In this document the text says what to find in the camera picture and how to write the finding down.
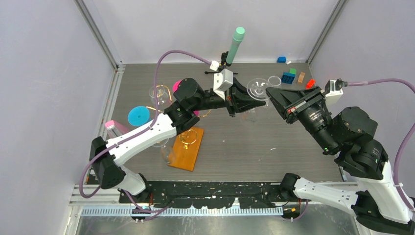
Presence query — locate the pink metronome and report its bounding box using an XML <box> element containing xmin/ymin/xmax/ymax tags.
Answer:
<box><xmin>105</xmin><ymin>120</ymin><xmax>130</xmax><ymax>139</ymax></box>

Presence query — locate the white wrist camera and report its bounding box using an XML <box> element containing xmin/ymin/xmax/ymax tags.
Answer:
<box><xmin>323</xmin><ymin>79</ymin><xmax>344</xmax><ymax>106</ymax></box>
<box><xmin>213</xmin><ymin>69</ymin><xmax>233</xmax><ymax>100</ymax></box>

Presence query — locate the blue block by wall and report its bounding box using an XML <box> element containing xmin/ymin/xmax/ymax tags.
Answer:
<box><xmin>277</xmin><ymin>56</ymin><xmax>287</xmax><ymax>63</ymax></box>

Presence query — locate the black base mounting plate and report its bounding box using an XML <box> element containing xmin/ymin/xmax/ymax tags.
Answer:
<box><xmin>119</xmin><ymin>181</ymin><xmax>306</xmax><ymax>209</ymax></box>

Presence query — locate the blue wine glass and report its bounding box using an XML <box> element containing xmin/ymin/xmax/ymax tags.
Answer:
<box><xmin>127</xmin><ymin>106</ymin><xmax>150</xmax><ymax>127</ymax></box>

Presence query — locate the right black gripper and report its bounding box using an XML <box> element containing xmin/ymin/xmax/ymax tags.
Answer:
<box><xmin>262</xmin><ymin>84</ymin><xmax>335</xmax><ymax>151</ymax></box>

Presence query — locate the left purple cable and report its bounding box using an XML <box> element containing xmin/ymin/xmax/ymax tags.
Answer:
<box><xmin>78</xmin><ymin>49</ymin><xmax>218</xmax><ymax>221</ymax></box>

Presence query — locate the mint green microphone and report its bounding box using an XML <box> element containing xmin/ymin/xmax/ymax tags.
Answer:
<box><xmin>226</xmin><ymin>27</ymin><xmax>245</xmax><ymax>65</ymax></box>

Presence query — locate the red plastic block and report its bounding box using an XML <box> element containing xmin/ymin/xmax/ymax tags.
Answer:
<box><xmin>306</xmin><ymin>79</ymin><xmax>316</xmax><ymax>89</ymax></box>

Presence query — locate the tan wooden block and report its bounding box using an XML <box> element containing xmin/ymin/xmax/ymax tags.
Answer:
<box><xmin>297</xmin><ymin>72</ymin><xmax>305</xmax><ymax>84</ymax></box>

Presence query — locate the blue lego brick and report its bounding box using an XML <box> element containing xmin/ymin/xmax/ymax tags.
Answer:
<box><xmin>281</xmin><ymin>72</ymin><xmax>296</xmax><ymax>85</ymax></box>

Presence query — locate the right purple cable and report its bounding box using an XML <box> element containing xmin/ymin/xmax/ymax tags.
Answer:
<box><xmin>340</xmin><ymin>78</ymin><xmax>415</xmax><ymax>212</ymax></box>

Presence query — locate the orange wooden rack base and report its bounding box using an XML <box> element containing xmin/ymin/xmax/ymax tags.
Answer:
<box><xmin>168</xmin><ymin>127</ymin><xmax>205</xmax><ymax>171</ymax></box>

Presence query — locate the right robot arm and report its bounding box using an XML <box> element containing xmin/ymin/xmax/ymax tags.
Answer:
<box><xmin>266</xmin><ymin>87</ymin><xmax>415</xmax><ymax>235</ymax></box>

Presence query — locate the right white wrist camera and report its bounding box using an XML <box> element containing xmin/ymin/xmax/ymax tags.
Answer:
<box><xmin>323</xmin><ymin>79</ymin><xmax>344</xmax><ymax>106</ymax></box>

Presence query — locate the purple cable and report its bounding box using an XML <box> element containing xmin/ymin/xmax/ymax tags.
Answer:
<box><xmin>78</xmin><ymin>49</ymin><xmax>218</xmax><ymax>221</ymax></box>
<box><xmin>340</xmin><ymin>78</ymin><xmax>415</xmax><ymax>212</ymax></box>

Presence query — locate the clear wine glass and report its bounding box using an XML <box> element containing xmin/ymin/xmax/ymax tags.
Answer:
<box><xmin>240</xmin><ymin>78</ymin><xmax>270</xmax><ymax>127</ymax></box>
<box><xmin>148</xmin><ymin>85</ymin><xmax>172</xmax><ymax>106</ymax></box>
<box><xmin>268</xmin><ymin>75</ymin><xmax>282</xmax><ymax>87</ymax></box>
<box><xmin>152</xmin><ymin>138</ymin><xmax>175</xmax><ymax>165</ymax></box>

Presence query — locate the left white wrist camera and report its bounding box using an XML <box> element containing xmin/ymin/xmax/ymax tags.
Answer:
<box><xmin>213</xmin><ymin>69</ymin><xmax>233</xmax><ymax>100</ymax></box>

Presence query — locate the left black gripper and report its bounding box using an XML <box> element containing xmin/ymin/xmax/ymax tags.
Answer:
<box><xmin>190</xmin><ymin>78</ymin><xmax>266</xmax><ymax>118</ymax></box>

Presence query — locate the pink wine glass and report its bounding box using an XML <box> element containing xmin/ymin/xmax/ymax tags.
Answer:
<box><xmin>173</xmin><ymin>80</ymin><xmax>199</xmax><ymax>116</ymax></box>

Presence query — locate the black tripod mic stand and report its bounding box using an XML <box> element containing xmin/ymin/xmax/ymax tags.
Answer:
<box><xmin>204</xmin><ymin>51</ymin><xmax>236</xmax><ymax>74</ymax></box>

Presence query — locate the gold wire glass rack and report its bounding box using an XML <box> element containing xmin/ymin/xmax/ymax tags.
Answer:
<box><xmin>146</xmin><ymin>92</ymin><xmax>211</xmax><ymax>145</ymax></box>

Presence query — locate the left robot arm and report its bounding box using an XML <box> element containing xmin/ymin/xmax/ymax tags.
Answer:
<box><xmin>89</xmin><ymin>77</ymin><xmax>270</xmax><ymax>203</ymax></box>

